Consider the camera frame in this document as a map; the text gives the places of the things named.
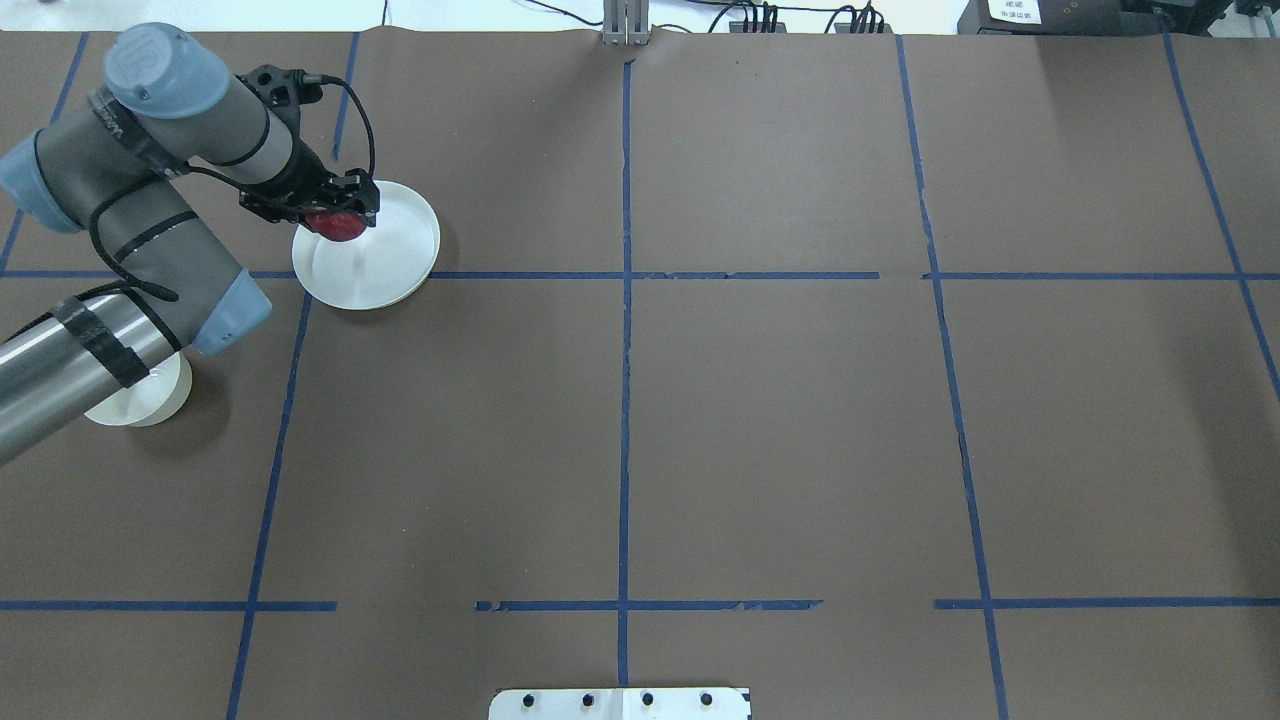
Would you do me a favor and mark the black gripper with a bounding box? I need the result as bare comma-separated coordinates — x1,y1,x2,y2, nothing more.
239,142,380,229

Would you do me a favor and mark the red yellow apple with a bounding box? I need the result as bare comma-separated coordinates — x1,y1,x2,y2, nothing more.
302,211,369,243

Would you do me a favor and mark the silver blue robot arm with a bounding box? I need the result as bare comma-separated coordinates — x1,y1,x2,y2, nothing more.
1,22,380,461

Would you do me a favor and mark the white round plate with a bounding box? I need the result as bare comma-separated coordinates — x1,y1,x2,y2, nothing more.
291,179,442,311

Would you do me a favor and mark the white bowl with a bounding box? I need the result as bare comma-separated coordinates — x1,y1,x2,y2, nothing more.
84,352,195,428

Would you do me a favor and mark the black desktop box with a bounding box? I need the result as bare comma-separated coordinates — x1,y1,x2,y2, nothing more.
956,1,1160,37

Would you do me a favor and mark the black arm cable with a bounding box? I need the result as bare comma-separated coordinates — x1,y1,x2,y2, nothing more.
88,72,378,304

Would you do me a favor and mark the aluminium frame post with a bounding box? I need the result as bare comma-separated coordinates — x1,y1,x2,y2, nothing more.
600,0,652,46

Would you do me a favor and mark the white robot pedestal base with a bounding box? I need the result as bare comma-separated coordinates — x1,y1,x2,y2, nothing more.
486,685,753,719

